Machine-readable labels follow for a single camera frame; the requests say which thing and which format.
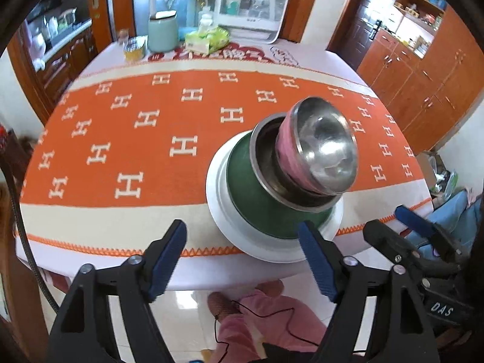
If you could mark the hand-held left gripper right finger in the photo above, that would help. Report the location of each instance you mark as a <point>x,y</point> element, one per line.
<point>315,264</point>

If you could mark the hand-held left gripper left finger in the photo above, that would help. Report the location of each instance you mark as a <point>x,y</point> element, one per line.
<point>168,261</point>

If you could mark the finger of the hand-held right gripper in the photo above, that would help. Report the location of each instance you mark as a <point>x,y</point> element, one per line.
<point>385,238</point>
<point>414,217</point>

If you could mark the large white plate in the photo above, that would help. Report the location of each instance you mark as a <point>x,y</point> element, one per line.
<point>264,253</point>

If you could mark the green plate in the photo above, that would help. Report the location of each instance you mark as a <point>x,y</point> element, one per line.
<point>245,193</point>

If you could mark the steel bowl with pink outside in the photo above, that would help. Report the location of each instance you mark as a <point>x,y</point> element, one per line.
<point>289,155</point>

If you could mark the wide steel basin bowl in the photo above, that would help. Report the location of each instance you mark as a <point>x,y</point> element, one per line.
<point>264,158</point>

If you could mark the person's right forearm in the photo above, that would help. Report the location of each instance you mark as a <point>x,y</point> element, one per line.
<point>453,344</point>

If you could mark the person's fuzzy slipper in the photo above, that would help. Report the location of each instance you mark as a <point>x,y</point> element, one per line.
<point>272,289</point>
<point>223,304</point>

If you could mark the cardboard box with bags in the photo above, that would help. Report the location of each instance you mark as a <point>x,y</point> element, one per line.
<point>435,166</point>

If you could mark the person's pink pants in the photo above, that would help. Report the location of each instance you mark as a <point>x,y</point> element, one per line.
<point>272,321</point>

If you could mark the orange patterned tablecloth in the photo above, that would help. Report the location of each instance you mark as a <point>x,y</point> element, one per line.
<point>132,140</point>

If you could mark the orange wooden cabinet row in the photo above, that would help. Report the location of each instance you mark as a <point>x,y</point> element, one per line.
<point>423,83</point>

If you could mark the dark brown door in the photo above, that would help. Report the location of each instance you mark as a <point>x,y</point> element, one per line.
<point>363,22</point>

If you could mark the shelf of assorted small items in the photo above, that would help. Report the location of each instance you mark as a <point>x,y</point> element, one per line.
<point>419,11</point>

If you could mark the glass jar with yellow contents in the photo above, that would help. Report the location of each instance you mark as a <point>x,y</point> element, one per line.
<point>134,51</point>

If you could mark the wooden kitchen base cabinet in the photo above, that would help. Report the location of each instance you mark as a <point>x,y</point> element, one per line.
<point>68,68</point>

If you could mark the green tissue pack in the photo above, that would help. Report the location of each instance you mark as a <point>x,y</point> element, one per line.
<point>208,39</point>

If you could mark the mint green canister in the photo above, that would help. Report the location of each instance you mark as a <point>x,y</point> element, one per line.
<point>162,34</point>

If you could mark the small clear glass jar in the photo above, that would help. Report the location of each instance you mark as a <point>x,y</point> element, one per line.
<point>123,37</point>

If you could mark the blue plastic container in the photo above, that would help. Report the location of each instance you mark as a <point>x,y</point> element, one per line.
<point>187,33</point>

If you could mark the white countertop sterilizer cabinet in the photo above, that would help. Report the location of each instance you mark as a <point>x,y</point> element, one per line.
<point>257,32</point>

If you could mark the small white bottle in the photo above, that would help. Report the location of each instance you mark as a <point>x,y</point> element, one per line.
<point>206,20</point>

